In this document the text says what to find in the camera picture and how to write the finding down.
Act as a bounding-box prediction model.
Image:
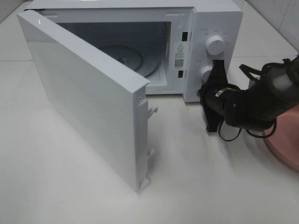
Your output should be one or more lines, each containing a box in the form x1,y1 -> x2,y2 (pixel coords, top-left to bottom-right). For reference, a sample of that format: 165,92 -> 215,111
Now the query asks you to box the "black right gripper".
199,59 -> 241,133

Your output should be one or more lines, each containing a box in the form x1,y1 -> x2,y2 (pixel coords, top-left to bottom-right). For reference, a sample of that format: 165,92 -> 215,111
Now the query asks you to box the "pink plate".
263,106 -> 299,172

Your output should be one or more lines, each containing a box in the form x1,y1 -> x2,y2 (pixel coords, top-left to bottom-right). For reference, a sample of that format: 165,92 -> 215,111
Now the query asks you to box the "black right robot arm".
198,57 -> 299,132

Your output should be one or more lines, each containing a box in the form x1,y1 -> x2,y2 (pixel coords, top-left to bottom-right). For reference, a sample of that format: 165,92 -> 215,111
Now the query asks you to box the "lower white microwave knob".
200,66 -> 213,83

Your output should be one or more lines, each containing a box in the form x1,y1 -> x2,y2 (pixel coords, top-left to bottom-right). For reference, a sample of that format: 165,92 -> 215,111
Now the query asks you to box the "white microwave knob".
200,66 -> 213,83
206,35 -> 225,56

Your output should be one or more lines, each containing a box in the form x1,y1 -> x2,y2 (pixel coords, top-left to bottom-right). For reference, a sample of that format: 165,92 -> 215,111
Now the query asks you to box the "upper white microwave knob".
206,35 -> 225,56

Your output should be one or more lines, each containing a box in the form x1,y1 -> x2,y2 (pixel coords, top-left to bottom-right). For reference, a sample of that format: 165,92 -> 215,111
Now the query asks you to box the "white microwave oven body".
23,0 -> 243,103

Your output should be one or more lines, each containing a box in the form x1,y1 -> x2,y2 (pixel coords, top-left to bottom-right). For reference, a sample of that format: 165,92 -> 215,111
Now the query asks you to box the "glass microwave turntable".
100,45 -> 161,78

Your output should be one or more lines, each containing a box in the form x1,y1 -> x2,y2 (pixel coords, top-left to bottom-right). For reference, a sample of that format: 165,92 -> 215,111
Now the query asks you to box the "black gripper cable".
217,57 -> 299,141

